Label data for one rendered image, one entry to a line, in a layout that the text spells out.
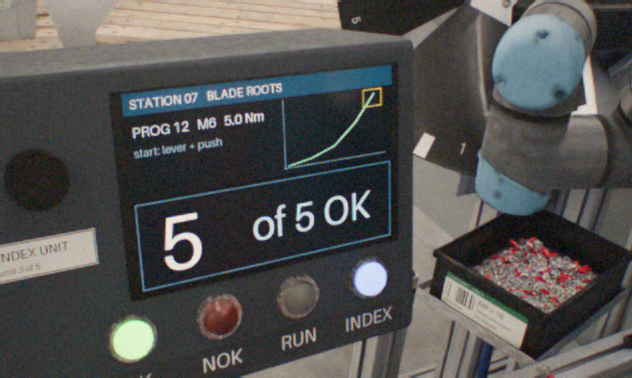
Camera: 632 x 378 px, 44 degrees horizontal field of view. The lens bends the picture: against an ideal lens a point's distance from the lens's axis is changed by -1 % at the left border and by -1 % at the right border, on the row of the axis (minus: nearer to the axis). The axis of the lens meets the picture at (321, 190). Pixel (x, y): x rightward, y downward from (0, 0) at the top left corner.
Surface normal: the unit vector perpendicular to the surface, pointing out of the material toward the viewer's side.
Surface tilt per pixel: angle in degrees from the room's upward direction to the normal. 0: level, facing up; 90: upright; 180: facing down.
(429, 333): 0
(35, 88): 75
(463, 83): 50
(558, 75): 90
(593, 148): 58
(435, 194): 90
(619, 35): 84
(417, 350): 0
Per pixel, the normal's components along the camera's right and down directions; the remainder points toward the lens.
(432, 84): -0.12, -0.19
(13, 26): 0.39, 0.56
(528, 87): -0.40, 0.40
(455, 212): -0.87, 0.16
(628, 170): 0.17, 0.55
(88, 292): 0.50, 0.23
